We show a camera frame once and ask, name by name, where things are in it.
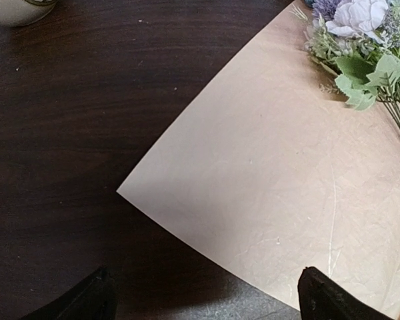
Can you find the lavender hydrangea stem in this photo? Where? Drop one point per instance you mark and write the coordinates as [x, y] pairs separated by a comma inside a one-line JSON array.
[[358, 43]]

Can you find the small white round bowl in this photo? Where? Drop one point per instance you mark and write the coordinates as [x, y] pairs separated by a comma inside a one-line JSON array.
[[16, 13]]

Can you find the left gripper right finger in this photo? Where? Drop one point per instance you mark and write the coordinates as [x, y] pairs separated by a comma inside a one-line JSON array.
[[320, 298]]

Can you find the green and peach wrapping paper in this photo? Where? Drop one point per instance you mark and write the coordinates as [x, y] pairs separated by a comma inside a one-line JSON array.
[[265, 174]]

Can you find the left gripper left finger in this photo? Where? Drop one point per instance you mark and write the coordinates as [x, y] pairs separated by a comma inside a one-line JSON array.
[[92, 298]]

